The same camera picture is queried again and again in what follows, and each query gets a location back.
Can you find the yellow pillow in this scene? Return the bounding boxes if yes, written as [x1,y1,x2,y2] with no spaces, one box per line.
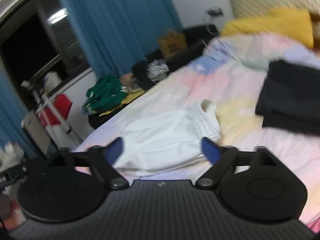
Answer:
[221,7,315,49]

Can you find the folded black garment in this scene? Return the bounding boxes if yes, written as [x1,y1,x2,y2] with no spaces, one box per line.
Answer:
[255,59,320,137]

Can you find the blue curtain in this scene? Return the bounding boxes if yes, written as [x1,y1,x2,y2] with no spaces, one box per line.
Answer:
[0,66,55,159]
[51,0,183,80]

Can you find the pastel patchwork blanket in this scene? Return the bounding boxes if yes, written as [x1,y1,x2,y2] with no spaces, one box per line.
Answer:
[75,34,320,233]

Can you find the yellow cloth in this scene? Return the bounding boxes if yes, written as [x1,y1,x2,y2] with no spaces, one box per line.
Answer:
[99,90,145,117]

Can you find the green garment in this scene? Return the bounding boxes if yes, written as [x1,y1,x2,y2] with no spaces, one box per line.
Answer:
[82,76,127,113]

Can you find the white shorts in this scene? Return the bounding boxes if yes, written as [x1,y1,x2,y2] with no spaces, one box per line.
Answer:
[114,102,222,178]

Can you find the white hanging garment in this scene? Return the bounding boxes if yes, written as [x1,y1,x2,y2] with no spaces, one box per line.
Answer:
[42,71,63,90]

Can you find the tan cloth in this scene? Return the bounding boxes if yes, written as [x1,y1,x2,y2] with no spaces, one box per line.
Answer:
[119,73,135,90]

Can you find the white patterned cloth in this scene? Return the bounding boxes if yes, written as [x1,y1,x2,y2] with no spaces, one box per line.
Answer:
[147,59,169,82]

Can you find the white drying rack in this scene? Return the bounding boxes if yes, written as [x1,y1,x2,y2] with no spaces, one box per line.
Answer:
[21,80,83,145]

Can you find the red garment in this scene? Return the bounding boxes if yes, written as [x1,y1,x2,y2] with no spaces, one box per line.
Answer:
[40,94,73,125]

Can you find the black sofa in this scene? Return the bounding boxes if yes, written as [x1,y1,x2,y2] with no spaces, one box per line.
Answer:
[87,24,220,130]

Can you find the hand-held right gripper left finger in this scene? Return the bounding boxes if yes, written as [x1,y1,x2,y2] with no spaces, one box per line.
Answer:
[47,137,129,190]

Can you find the white crumpled cloth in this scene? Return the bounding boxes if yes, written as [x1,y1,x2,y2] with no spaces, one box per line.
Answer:
[0,141,24,167]

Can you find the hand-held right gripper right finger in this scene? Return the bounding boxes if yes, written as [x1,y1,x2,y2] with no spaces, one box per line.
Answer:
[195,137,278,188]

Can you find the dark glass window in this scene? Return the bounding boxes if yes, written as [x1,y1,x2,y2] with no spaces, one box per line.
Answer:
[0,0,90,110]

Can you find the cardboard box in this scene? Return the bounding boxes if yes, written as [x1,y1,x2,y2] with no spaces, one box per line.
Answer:
[21,111,50,155]

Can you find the dark cloth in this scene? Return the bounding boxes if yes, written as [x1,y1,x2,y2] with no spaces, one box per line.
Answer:
[132,60,160,90]

